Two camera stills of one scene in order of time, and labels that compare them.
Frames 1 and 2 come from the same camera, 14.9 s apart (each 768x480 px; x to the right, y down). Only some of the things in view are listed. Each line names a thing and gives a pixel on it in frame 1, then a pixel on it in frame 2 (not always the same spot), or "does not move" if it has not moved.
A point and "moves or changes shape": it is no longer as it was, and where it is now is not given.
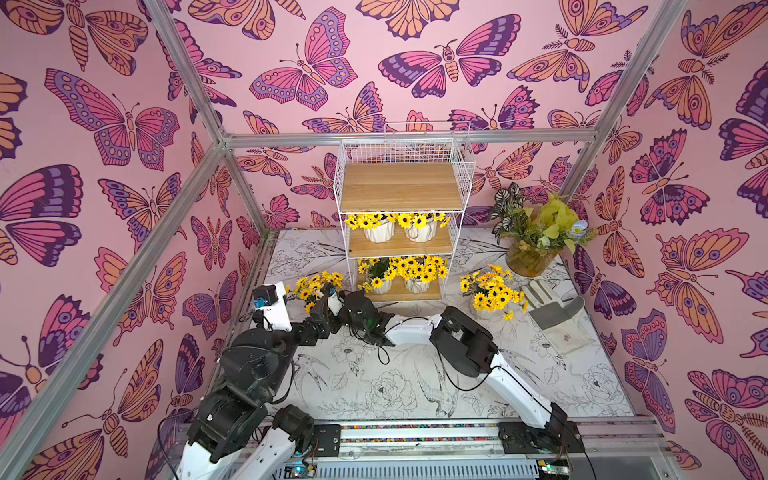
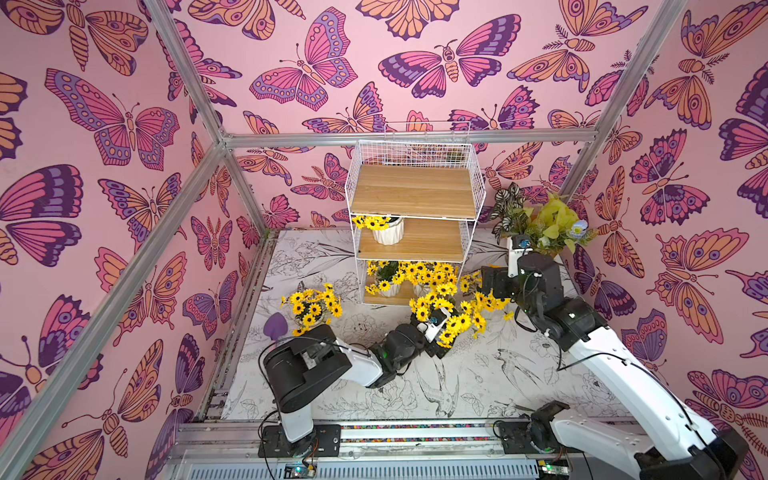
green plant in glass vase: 538,232 does not move
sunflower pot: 303,295 moves or changes shape
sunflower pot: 493,291 does not move
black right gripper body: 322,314 -> 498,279
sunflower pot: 422,227 -> 462,317
